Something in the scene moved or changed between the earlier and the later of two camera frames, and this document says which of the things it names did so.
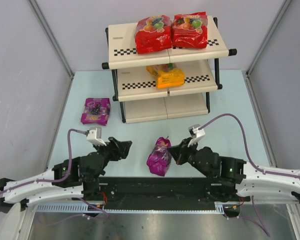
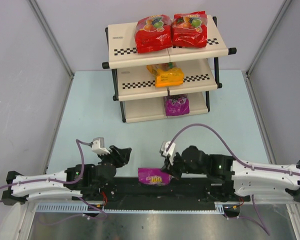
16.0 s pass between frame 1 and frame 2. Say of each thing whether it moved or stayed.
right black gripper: moved
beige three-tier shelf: stayed
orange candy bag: stayed
